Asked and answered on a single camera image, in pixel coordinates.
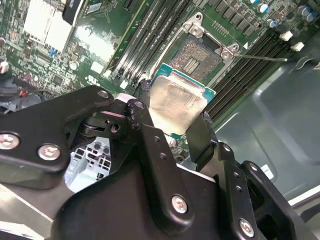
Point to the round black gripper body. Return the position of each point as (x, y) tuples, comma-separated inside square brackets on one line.
[(112, 205)]

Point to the silver CPU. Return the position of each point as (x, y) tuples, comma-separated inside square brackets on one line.
[(175, 100)]

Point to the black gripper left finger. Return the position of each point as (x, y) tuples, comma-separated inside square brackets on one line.
[(37, 130)]

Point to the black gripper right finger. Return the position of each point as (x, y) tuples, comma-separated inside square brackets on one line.
[(240, 195)]

